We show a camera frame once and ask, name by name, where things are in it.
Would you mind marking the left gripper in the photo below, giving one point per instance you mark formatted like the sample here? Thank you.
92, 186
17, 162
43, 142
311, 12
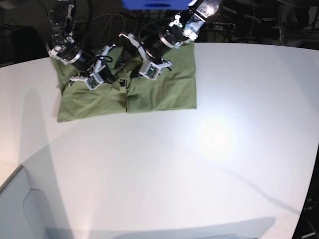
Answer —
155, 45

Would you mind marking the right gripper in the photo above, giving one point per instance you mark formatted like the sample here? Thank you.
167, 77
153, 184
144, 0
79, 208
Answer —
89, 64

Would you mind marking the green T-shirt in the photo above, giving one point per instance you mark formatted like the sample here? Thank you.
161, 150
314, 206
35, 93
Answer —
172, 90

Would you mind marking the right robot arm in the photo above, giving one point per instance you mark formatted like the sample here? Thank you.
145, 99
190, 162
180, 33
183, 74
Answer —
65, 46

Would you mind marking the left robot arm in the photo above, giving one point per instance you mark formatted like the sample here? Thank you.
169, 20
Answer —
184, 26

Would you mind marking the blue box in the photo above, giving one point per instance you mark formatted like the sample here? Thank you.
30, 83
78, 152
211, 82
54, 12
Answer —
155, 4

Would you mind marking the black power strip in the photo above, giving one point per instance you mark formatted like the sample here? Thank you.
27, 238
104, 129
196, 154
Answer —
221, 26

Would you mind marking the white table-side panel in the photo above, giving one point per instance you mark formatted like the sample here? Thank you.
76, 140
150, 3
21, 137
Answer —
25, 212

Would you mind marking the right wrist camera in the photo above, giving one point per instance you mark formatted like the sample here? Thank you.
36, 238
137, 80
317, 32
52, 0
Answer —
93, 82

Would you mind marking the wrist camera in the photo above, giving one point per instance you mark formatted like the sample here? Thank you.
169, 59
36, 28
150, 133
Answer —
93, 82
149, 70

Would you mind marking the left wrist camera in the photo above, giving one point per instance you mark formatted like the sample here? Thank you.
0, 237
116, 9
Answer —
149, 70

